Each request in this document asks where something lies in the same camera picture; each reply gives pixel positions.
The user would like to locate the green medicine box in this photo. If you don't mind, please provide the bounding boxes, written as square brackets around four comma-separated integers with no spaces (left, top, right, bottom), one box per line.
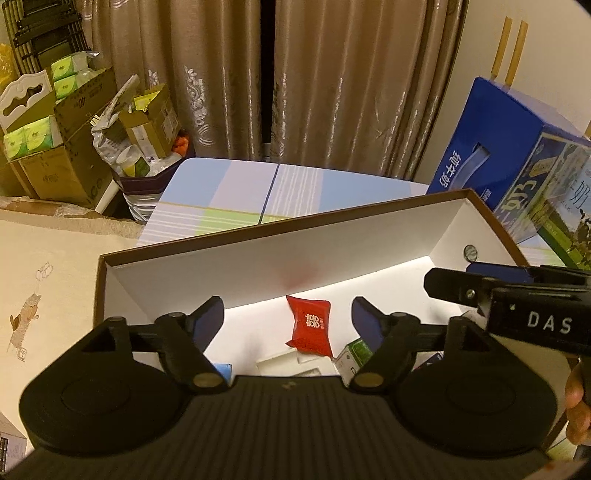
[334,338,373,386]

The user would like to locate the white cream tube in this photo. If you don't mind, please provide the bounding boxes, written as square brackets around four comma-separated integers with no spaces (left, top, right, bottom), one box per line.
[213,363,232,384]

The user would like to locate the brown curtain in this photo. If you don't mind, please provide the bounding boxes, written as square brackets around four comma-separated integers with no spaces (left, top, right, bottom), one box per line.
[77,1,467,180]

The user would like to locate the checkered tablecloth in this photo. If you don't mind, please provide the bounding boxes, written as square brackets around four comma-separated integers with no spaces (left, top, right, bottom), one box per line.
[135,156,591,462]

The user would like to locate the dark blue milk carton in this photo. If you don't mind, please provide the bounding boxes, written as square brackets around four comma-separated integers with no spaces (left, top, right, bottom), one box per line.
[428,77,590,243]

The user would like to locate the white plastic rectangular case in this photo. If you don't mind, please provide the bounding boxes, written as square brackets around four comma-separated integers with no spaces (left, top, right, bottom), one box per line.
[256,348,339,377]

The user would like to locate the red candy packet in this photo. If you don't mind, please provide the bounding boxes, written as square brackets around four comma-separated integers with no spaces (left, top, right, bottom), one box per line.
[287,295,334,358]

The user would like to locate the cardboard box with tissues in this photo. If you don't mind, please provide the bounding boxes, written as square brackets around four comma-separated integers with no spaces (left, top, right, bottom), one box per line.
[1,51,116,209]

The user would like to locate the small open cardboard box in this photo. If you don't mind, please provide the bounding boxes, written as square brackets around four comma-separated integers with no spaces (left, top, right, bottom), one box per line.
[119,83,181,158]

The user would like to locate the yellow plastic bag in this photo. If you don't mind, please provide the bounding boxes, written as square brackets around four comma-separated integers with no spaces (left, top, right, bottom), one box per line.
[0,43,20,93]

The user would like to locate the black folding rack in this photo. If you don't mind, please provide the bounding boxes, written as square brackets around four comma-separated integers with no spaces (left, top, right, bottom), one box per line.
[1,0,89,74]

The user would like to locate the light blue milk carton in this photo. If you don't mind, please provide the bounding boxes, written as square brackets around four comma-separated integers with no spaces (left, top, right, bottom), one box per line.
[539,160,590,270]

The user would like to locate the brown cardboard storage box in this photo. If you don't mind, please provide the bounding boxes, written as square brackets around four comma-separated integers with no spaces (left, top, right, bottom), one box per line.
[93,187,583,462]

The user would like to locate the person's right hand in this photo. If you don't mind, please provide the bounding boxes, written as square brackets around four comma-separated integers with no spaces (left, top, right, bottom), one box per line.
[565,365,591,445]

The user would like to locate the small photo card box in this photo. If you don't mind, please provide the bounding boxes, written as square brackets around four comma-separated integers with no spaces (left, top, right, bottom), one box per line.
[0,414,27,474]

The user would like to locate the cartoon print bedsheet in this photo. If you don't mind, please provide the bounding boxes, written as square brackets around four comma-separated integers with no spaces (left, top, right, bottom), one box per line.
[1,197,142,430]

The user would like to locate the crumpled grey plastic bag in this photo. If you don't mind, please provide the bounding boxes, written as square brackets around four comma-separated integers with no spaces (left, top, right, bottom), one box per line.
[91,74,150,178]

